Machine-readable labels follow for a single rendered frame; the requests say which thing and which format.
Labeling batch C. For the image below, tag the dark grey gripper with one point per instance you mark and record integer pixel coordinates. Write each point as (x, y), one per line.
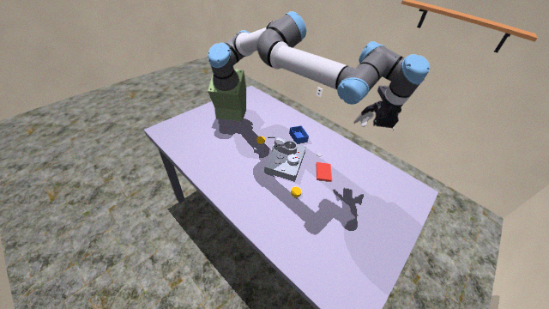
(381, 110)

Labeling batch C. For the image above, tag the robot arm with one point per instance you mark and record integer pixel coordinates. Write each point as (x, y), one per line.
(352, 84)

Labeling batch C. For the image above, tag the grey gear with red arrow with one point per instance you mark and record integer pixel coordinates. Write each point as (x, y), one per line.
(293, 159)

